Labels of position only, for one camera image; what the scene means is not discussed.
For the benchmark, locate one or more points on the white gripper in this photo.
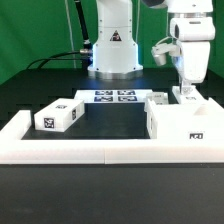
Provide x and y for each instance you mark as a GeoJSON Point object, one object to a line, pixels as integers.
{"type": "Point", "coordinates": [192, 36]}

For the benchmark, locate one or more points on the white cabinet door panel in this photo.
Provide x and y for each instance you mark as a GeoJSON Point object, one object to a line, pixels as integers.
{"type": "Point", "coordinates": [193, 98]}

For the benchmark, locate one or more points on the white cabinet body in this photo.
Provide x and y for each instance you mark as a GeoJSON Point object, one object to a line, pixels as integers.
{"type": "Point", "coordinates": [200, 121]}

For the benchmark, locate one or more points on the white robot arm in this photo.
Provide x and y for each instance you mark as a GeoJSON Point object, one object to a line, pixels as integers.
{"type": "Point", "coordinates": [115, 53]}

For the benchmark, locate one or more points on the white cabinet top box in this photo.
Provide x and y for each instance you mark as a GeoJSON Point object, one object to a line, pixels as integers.
{"type": "Point", "coordinates": [59, 115]}

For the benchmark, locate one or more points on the white base tag plate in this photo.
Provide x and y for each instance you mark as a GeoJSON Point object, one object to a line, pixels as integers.
{"type": "Point", "coordinates": [112, 96]}

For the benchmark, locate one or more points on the green backdrop curtain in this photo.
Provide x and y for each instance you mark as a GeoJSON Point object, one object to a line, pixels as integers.
{"type": "Point", "coordinates": [35, 29]}

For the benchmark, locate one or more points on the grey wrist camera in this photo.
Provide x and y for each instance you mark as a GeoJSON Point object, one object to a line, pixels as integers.
{"type": "Point", "coordinates": [160, 51]}

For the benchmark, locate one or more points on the white U-shaped fence frame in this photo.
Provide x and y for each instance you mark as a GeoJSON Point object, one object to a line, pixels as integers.
{"type": "Point", "coordinates": [14, 149]}

